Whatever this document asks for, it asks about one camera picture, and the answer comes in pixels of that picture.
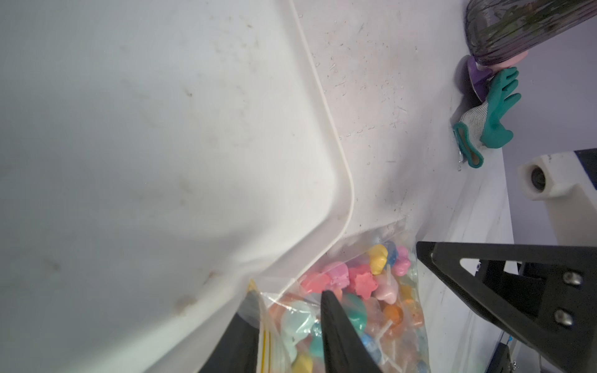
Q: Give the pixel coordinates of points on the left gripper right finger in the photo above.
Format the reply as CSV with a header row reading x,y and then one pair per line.
x,y
342,347

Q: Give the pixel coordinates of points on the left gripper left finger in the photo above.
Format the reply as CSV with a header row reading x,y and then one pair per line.
x,y
236,351

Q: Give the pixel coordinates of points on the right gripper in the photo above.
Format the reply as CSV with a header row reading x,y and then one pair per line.
x,y
544,296

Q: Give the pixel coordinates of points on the small ziploc bag of candies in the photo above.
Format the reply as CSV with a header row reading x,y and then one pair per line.
x,y
374,277

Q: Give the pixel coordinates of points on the green rubber glove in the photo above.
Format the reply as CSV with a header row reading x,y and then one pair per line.
x,y
481,128

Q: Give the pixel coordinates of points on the white plastic tray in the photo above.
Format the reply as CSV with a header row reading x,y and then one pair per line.
x,y
155,157

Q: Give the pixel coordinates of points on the purple pink object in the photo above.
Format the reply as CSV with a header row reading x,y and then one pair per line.
x,y
480,76

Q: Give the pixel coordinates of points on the dark glass vase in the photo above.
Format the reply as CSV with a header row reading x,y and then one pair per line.
x,y
497,31

